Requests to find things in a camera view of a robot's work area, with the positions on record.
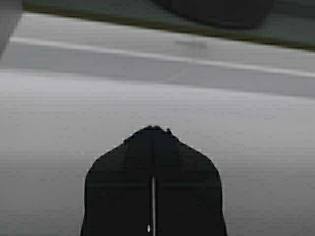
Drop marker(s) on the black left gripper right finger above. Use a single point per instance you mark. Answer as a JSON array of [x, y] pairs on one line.
[[189, 197]]

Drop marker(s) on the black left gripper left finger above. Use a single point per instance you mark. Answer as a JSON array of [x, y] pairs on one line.
[[117, 190]]

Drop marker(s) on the grey pot with black handles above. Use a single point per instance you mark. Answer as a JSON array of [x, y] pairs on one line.
[[229, 14]]

